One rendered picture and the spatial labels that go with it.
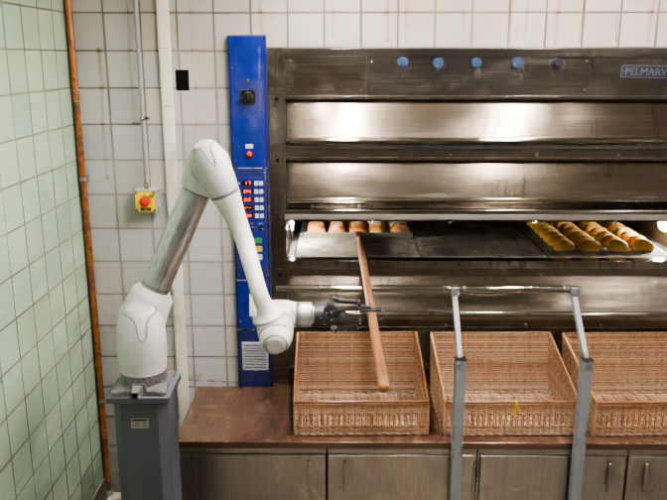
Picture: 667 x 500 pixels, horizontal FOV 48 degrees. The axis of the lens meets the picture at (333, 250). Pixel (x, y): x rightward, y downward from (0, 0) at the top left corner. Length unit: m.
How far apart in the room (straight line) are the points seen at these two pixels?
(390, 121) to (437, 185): 0.34
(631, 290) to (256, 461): 1.83
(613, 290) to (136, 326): 2.15
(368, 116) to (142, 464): 1.67
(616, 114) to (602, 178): 0.28
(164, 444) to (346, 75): 1.67
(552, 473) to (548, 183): 1.22
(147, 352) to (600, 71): 2.17
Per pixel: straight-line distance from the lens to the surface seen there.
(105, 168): 3.46
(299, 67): 3.29
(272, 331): 2.43
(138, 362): 2.54
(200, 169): 2.46
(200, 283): 3.48
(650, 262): 3.66
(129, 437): 2.65
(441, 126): 3.31
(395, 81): 3.29
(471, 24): 3.32
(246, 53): 3.26
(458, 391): 2.98
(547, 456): 3.25
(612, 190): 3.51
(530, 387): 3.60
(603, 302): 3.64
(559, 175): 3.46
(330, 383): 3.48
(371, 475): 3.19
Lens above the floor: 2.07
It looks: 15 degrees down
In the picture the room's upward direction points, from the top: straight up
